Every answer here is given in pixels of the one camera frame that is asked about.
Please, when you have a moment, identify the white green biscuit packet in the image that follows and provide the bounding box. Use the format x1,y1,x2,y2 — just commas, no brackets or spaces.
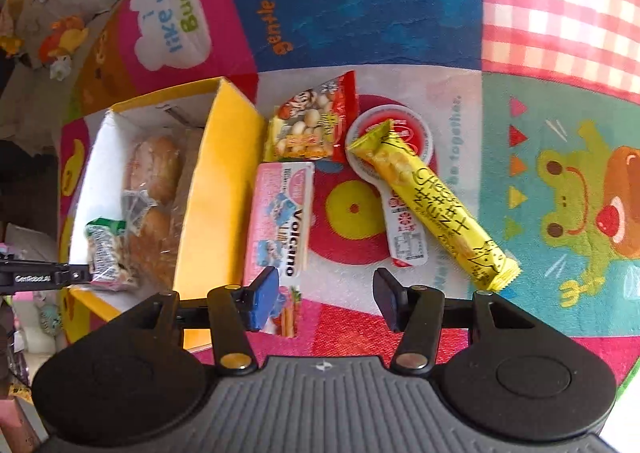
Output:
84,217,141,291

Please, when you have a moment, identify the yellow cardboard box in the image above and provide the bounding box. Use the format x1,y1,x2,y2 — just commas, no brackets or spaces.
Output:
60,77,267,354

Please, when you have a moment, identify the colourful cartoon play mat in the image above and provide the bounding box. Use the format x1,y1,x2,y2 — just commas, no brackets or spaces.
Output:
55,0,640,389

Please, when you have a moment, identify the small clear bread packet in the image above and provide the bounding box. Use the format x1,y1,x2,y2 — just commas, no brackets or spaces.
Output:
122,133,186,214

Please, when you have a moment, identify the white red-label jelly cup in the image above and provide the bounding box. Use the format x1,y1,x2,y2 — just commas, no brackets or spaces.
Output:
345,103,435,268

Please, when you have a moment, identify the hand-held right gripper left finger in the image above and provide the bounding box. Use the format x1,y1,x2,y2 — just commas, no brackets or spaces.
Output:
145,267,279,377

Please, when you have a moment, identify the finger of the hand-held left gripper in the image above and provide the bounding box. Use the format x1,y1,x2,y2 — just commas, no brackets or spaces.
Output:
54,263,94,285

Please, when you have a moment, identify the yellow snack bar packet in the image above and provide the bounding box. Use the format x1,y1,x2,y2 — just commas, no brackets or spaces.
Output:
346,119,521,293

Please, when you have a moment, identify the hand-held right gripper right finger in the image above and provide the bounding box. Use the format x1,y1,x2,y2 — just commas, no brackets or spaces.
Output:
374,267,538,379

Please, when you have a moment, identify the pink snack packet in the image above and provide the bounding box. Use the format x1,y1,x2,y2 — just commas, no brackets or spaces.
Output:
242,162,316,338

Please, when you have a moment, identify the orange plush toy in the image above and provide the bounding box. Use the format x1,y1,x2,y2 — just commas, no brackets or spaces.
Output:
39,16,90,80

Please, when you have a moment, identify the red peanut snack packet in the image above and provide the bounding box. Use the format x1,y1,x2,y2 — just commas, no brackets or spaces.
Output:
264,70,357,165

